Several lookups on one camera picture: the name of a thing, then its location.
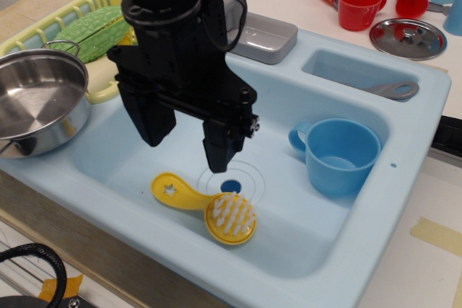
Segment red cup with handle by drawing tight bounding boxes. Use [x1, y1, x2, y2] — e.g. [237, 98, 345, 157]
[336, 0, 387, 31]

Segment yellow tape piece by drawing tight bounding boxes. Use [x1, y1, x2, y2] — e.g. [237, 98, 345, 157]
[38, 273, 84, 302]

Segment blue plastic cup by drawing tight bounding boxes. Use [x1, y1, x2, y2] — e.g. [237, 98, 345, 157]
[288, 118, 382, 198]

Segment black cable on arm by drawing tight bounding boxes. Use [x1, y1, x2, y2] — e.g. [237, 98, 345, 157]
[121, 0, 248, 53]

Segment steel pot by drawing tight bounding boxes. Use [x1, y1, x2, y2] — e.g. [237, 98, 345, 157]
[1, 43, 90, 159]

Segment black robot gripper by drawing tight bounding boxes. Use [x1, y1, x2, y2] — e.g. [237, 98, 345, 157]
[108, 19, 258, 173]

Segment red cup lying right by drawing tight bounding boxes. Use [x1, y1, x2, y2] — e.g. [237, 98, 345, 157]
[396, 0, 429, 19]

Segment black braided cable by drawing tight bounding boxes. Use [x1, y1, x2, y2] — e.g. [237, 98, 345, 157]
[0, 243, 68, 308]

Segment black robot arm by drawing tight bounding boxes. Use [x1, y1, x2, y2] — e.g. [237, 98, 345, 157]
[108, 0, 258, 173]

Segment grey utensil handle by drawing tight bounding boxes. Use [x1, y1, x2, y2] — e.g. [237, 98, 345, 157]
[363, 82, 419, 101]

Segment yellow dish brush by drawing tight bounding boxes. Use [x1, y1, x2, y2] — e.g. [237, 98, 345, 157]
[151, 172, 257, 245]

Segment light blue toy sink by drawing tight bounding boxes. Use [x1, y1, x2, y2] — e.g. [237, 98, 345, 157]
[1, 31, 451, 307]

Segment light blue cup edge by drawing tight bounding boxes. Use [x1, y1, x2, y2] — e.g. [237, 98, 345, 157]
[443, 0, 462, 36]

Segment grey toy faucet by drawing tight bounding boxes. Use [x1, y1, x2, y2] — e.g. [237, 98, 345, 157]
[223, 0, 298, 65]

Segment steel pot lid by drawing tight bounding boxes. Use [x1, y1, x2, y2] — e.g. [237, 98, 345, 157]
[369, 18, 448, 61]

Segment yellow dish rack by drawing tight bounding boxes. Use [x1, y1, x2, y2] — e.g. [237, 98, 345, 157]
[1, 0, 122, 104]

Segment masking tape strip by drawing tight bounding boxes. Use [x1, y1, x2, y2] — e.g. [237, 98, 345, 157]
[410, 217, 461, 258]

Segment green toy corn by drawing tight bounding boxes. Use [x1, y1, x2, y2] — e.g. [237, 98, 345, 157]
[51, 5, 130, 63]

